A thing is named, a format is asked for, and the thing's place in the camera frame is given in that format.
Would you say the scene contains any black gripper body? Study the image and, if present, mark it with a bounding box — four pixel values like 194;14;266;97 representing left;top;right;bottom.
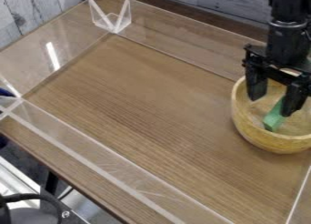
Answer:
243;20;311;87

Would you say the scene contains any black metal bracket with screw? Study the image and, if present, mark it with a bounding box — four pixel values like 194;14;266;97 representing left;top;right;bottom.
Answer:
39;187;90;224

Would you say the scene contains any black table leg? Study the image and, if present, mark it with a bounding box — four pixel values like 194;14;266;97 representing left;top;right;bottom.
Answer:
46;172;60;195

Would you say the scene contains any light brown wooden bowl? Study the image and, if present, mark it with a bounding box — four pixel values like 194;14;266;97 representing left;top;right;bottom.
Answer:
231;77;311;154

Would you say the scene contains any black cable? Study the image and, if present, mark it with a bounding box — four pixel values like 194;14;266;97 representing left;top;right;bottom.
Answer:
0;192;66;224

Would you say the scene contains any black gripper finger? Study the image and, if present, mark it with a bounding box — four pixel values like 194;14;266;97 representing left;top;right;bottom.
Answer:
281;79;310;117
246;63;267;101

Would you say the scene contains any clear acrylic tray wall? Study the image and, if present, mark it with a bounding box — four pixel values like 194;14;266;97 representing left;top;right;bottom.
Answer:
0;0;311;224

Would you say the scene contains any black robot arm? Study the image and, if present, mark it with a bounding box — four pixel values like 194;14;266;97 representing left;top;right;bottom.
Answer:
243;0;311;117

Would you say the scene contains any green rectangular block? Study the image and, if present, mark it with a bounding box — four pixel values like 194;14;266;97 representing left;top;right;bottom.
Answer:
263;99;286;132

